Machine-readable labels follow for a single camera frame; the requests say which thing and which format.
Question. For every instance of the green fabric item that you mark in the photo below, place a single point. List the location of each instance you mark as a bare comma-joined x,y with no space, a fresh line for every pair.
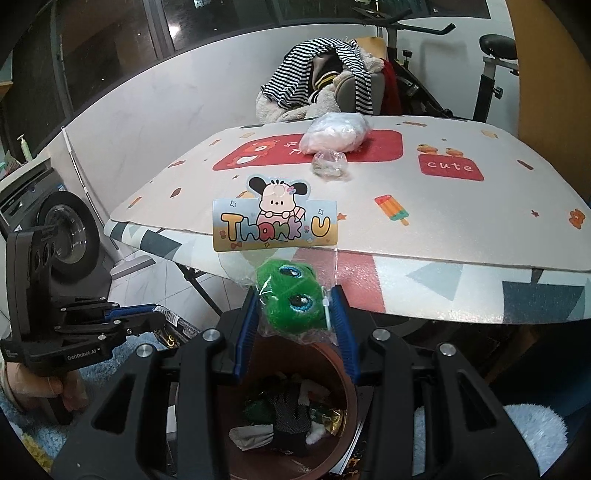
258,410

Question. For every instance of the white fleece blanket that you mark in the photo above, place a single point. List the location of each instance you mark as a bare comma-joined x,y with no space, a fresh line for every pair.
286,108

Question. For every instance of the black folding table frame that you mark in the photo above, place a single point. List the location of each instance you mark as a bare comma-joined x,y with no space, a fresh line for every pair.
198,288

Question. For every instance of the folding table with patterned cover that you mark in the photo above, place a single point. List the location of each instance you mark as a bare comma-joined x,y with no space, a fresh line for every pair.
461,212

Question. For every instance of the bagged green plush toy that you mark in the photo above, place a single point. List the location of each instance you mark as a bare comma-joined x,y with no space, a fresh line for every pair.
286,295

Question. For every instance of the red garment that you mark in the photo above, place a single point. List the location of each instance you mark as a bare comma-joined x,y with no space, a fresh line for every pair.
392,87

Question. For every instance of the white plastic bag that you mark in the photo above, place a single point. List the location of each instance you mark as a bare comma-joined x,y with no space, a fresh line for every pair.
334,131

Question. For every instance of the large dark framed window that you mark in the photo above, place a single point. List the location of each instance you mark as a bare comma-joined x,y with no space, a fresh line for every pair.
115,37

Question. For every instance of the grey washing machine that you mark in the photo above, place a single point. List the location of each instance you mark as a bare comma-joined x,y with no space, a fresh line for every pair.
69,221

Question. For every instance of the white pump bottle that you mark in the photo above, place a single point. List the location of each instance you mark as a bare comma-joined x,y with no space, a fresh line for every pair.
25,150

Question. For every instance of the white flat mop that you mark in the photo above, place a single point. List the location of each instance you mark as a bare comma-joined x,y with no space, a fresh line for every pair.
87,184

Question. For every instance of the white fluffy item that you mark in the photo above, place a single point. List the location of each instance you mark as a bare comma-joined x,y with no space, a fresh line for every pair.
316,433

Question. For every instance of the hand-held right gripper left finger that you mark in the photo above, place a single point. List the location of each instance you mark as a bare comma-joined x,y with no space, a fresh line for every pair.
247,337

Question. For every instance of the person's left hand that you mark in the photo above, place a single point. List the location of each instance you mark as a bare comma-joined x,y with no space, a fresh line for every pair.
64,390

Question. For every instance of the light blue fluffy rug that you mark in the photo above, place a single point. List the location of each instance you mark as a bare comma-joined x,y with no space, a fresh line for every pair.
535,429

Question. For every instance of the black white striped shirt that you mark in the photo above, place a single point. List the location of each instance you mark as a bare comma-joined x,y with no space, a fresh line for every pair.
295,69

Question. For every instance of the brown round bin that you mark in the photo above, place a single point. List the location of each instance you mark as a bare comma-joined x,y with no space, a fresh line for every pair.
337,364

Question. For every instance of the tan chair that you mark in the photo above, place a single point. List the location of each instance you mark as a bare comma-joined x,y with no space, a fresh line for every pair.
364,87

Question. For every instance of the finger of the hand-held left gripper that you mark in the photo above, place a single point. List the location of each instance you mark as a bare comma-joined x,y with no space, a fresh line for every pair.
143,324
134,311

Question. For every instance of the black yellow striped garment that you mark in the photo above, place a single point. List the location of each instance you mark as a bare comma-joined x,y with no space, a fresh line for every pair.
325,74

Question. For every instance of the green foil wrapper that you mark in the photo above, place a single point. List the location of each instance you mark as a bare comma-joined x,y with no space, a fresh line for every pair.
328,420

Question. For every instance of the green and black cloth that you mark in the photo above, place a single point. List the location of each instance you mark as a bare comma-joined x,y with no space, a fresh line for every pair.
291,420

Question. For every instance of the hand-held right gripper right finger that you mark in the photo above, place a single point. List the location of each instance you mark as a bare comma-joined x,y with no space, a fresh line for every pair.
344,337

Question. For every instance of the dark barcode wrapper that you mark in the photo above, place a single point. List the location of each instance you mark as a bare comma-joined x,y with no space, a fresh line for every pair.
182,330

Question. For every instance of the geometric pattern tablecloth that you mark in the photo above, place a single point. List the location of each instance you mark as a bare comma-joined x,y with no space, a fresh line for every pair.
438,286

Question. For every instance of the small clear plastic bag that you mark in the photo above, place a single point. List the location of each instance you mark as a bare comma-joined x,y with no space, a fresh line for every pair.
330,165

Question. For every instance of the black exercise bike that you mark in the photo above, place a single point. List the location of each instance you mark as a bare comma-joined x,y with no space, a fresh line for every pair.
485,92

